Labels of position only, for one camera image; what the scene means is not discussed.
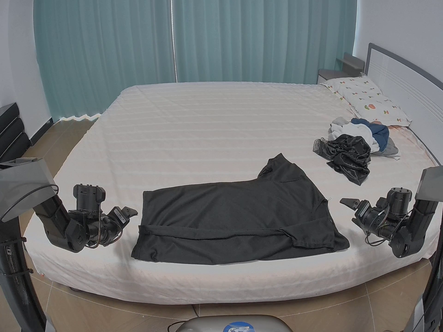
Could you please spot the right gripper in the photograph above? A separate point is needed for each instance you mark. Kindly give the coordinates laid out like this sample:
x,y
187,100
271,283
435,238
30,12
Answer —
x,y
366,214

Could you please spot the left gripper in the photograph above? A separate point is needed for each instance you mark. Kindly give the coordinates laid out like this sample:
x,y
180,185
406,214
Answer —
x,y
120,218

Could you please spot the black T-shirt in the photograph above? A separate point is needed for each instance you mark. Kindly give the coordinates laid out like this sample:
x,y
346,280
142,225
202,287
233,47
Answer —
x,y
235,216

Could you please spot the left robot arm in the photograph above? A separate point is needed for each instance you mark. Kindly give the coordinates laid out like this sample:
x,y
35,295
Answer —
x,y
57,220

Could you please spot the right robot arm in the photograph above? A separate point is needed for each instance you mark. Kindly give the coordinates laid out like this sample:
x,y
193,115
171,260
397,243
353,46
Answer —
x,y
420,220

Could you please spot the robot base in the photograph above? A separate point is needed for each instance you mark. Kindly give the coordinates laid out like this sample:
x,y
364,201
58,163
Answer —
x,y
235,323

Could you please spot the pile of clothes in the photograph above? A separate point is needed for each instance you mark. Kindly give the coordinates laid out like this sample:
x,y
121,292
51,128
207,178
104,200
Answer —
x,y
349,156

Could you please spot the bed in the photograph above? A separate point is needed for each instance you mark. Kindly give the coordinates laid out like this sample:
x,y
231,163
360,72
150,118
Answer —
x,y
214,133

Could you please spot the white printed pillow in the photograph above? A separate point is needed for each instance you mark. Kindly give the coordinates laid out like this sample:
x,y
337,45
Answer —
x,y
370,99

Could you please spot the grey bedside table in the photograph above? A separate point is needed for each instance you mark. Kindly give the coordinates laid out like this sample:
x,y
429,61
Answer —
x,y
332,74

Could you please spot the black chest of drawers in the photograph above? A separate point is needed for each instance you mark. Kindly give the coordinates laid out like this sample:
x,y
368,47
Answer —
x,y
12,133

